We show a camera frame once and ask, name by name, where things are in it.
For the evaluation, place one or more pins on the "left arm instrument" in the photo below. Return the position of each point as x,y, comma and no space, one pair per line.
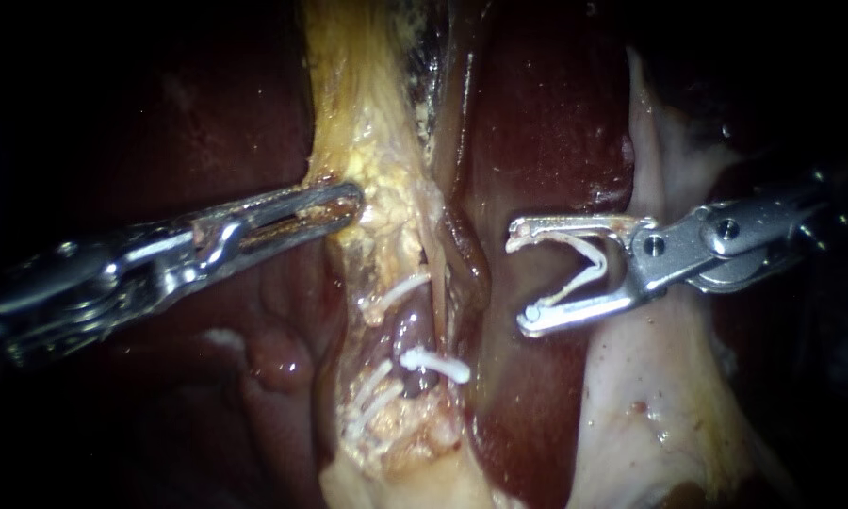
113,272

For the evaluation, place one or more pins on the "right arm instrument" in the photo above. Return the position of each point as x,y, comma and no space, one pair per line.
707,244

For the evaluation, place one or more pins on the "right arm instrument jaw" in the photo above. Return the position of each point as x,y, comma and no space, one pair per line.
579,310
579,224

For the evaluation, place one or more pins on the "gallbladder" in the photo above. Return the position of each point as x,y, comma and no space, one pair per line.
353,106

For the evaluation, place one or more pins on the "left arm instrument jaw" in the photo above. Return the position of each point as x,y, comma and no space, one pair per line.
304,196
311,232

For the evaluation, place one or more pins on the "pale fatty tissue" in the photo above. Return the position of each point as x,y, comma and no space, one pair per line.
650,396
410,466

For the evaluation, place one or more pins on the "white clip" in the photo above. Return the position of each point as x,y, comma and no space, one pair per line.
378,408
598,259
434,363
376,382
403,290

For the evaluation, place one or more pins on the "dark red liver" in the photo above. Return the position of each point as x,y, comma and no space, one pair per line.
551,113

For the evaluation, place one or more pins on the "thin tube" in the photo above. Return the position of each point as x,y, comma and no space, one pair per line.
470,261
437,283

